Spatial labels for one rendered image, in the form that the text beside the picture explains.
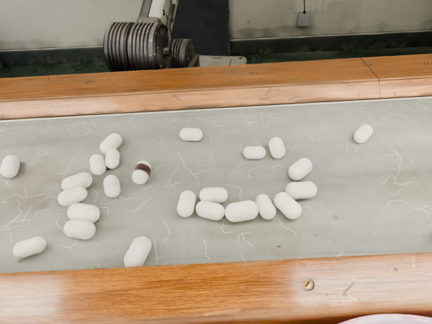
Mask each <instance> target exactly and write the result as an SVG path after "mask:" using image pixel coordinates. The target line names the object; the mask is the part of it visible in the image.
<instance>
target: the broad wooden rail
mask: <svg viewBox="0 0 432 324"><path fill-rule="evenodd" d="M429 96H432V54H420V55H398V56H387V57H365V58H342V59H330V60H308V61H297V62H275V63H263V64H241V65H229V66H208V67H186V68H174V69H157V70H140V71H118V72H106V73H84V74H72V75H50V76H28V77H16V78H0V120H22V119H34V118H57V117H69V116H92V115H104V114H127V113H149V112H161V111H185V110H197V109H220V108H232V107H254V106H267V105H289V104H312V103H324V102H347V101H359V100H382V99H394V98H416V97H429Z"/></svg>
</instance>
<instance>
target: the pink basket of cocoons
mask: <svg viewBox="0 0 432 324"><path fill-rule="evenodd" d="M338 324H432V318H429V317H424V316H416V315H410V314H375V315H369V316H362V317H359V318H354V319H350V320H347V321H344V322H342V323H338Z"/></svg>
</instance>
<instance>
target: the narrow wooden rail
mask: <svg viewBox="0 0 432 324"><path fill-rule="evenodd" d="M375 314H410V315H416V316H424V317H429V318H432V252H423V253H397V254H383V255H358V256H332V257H319V258H293V259H279V260H254V261H240V262H214V263H201V264H175V265H149V266H136V267H110V268H96V269H70V270H57V271H31V272H18V273H0V324H338V323H342V322H344V321H347V320H351V319H354V318H359V317H362V316H369V315H375Z"/></svg>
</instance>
